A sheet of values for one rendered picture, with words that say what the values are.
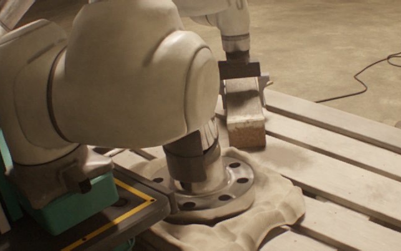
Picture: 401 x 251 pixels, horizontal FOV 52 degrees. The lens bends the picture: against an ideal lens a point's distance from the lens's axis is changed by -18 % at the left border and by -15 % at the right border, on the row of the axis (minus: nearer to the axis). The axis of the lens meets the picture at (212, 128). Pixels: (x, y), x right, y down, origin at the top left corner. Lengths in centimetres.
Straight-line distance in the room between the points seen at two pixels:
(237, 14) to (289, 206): 64
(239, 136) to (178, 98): 82
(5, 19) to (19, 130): 68
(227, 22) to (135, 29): 89
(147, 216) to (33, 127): 28
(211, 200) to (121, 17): 61
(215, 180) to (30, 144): 52
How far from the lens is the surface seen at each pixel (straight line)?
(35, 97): 67
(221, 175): 111
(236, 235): 103
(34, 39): 70
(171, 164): 110
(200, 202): 108
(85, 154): 79
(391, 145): 135
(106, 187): 79
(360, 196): 115
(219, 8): 88
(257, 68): 152
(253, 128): 137
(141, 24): 58
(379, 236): 102
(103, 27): 58
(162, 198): 88
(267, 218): 102
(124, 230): 82
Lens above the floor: 78
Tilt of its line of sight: 24 degrees down
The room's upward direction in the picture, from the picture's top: 7 degrees counter-clockwise
